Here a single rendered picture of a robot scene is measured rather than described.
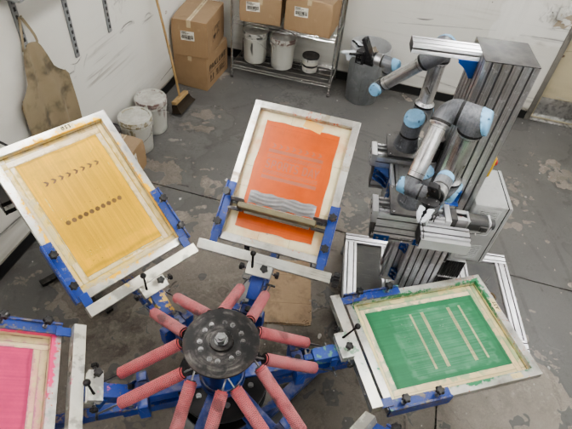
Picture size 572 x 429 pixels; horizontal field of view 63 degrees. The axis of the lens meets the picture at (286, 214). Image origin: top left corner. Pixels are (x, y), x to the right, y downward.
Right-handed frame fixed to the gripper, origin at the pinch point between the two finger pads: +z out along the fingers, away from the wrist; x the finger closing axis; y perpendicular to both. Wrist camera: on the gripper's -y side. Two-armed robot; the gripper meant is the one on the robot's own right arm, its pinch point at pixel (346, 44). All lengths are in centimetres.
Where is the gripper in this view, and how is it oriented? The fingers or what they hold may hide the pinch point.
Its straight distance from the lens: 305.2
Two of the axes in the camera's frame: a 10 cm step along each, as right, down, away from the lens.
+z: -8.4, -4.3, 3.3
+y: 0.0, 6.1, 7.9
